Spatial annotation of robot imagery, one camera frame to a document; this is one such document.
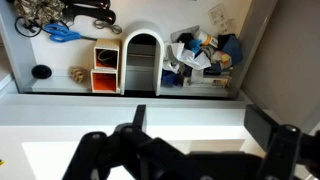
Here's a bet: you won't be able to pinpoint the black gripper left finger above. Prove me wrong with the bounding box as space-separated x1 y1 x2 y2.
61 104 188 180

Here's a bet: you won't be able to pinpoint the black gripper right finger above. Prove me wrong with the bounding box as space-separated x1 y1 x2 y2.
243 104 320 180

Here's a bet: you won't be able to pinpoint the white arched drawer divider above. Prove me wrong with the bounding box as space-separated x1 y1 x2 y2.
119 20 166 98

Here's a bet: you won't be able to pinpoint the white open drawer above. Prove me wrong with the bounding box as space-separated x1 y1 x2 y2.
0 0 279 101

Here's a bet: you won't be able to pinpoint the white bathroom vanity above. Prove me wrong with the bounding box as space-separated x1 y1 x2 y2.
0 76 268 180

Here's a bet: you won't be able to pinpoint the tan hair clip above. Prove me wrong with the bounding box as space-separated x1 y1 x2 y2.
68 66 89 84

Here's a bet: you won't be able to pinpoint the black round knob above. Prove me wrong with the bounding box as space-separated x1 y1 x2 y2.
31 64 53 80

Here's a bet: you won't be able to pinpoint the dark blue cloth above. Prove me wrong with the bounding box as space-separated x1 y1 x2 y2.
161 68 185 88

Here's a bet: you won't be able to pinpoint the flat printed box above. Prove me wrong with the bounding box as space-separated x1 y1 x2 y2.
191 74 233 90

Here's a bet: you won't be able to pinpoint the dark blue pouch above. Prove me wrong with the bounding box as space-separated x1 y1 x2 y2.
218 33 244 67

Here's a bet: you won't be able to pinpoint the small metal scissors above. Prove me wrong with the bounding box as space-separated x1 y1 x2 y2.
93 19 124 36

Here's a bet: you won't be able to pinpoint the white tube orange band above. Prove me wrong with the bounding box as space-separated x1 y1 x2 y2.
193 29 220 50

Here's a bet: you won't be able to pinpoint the black hair brush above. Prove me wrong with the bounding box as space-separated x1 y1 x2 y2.
61 0 111 10

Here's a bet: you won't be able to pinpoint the white paper labels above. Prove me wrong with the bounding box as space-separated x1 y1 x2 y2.
207 3 235 35

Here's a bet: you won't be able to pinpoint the camouflage fabric scrunchie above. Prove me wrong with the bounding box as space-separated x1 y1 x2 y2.
13 0 66 26

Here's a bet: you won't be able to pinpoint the blue handled scissors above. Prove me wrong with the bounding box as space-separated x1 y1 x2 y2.
42 22 98 44

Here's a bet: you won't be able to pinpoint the black cord loop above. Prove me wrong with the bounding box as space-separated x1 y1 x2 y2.
13 15 43 38

